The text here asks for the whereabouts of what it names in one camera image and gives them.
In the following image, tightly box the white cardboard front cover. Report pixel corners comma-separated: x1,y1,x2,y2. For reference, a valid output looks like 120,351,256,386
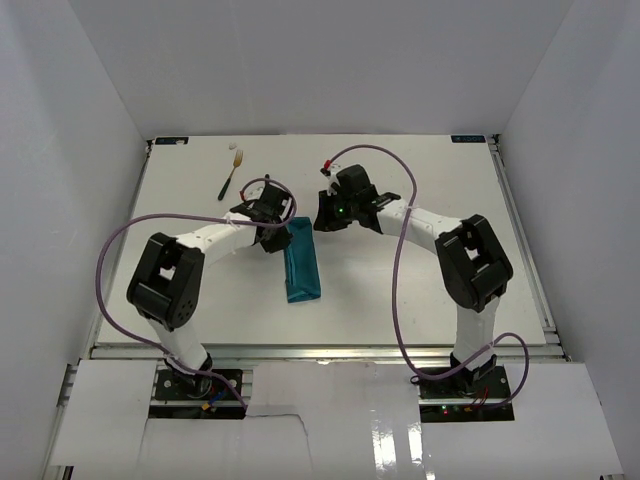
51,360,623,479

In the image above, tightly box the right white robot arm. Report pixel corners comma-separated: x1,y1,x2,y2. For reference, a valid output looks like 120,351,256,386
313,161,513,390

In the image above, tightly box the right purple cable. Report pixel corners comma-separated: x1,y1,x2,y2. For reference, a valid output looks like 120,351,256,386
323,144,530,411

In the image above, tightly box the right blue table label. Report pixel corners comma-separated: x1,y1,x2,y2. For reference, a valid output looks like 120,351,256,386
450,134,486,144

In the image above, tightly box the purple cable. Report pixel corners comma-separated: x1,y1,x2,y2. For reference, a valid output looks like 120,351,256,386
323,144,530,411
94,178,300,409

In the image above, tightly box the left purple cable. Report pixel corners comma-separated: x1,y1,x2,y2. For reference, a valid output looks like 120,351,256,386
94,178,300,409

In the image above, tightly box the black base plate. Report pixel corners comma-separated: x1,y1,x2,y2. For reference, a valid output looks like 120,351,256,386
153,369,235,401
410,366,511,400

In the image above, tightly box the blue table label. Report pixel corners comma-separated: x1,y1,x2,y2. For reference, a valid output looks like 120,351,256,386
450,134,486,144
154,136,189,145

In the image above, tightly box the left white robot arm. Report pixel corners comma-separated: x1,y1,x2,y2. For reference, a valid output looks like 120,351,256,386
126,182,295,398

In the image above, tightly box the teal cloth napkin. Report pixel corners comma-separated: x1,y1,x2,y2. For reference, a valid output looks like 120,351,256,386
284,217,321,303

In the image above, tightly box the left blue table label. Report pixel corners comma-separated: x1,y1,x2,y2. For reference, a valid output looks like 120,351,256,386
154,136,189,145

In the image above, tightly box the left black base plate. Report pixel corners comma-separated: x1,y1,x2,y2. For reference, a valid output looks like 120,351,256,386
153,369,235,401

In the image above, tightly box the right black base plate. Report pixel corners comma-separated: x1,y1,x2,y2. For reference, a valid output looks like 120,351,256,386
410,366,511,400

